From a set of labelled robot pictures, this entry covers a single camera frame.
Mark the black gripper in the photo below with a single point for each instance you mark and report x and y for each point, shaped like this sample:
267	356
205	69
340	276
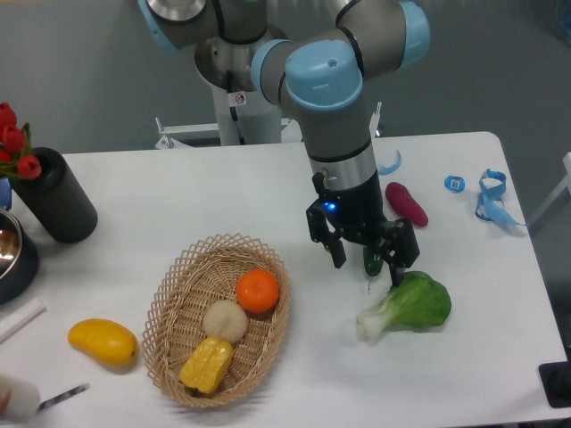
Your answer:
356	215

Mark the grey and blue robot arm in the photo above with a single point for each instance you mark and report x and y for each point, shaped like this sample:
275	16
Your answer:
258	76

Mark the woven wicker basket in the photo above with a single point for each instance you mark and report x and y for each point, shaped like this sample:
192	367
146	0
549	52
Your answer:
204	273

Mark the dark green cucumber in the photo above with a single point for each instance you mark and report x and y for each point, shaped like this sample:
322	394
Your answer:
372	263

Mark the purple sweet potato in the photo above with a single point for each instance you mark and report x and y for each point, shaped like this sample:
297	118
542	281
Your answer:
402	203

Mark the green bok choy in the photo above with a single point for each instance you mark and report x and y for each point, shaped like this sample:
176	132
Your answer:
419	302

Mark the blue curved tape strip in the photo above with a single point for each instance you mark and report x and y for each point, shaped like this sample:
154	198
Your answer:
385	170

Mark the orange tangerine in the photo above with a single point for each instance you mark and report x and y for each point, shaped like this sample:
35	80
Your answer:
257	290

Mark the small blue tape roll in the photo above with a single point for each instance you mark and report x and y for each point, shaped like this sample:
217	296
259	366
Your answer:
454	184

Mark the blue crumpled ribbon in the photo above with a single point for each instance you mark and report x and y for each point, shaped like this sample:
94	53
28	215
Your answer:
490	206

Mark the white garlic bulb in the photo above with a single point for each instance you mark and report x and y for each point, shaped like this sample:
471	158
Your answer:
225	319

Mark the black device at table corner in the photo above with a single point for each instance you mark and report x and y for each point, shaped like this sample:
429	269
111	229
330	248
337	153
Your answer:
556	383

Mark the yellow mango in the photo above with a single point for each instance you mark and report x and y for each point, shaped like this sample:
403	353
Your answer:
104	340

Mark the metal tweezers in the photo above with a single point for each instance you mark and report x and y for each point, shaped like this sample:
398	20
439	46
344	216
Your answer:
63	396

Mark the black ribbed cylinder vase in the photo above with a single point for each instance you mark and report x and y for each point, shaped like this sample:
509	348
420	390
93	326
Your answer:
57	199

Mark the white rectangular stick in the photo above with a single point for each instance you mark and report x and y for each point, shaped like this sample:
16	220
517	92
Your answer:
21	316

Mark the steel bowl with dark rim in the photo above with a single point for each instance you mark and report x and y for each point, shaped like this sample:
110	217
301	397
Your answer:
19	258

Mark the red tulip bouquet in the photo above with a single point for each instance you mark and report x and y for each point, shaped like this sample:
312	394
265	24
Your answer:
18	160

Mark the white bottle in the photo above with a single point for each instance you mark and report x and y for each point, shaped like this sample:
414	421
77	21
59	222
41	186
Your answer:
24	398

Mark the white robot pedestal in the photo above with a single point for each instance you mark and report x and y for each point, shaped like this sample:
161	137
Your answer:
244	116

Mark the white metal base frame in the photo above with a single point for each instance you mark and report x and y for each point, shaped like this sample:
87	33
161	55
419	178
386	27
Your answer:
176	137

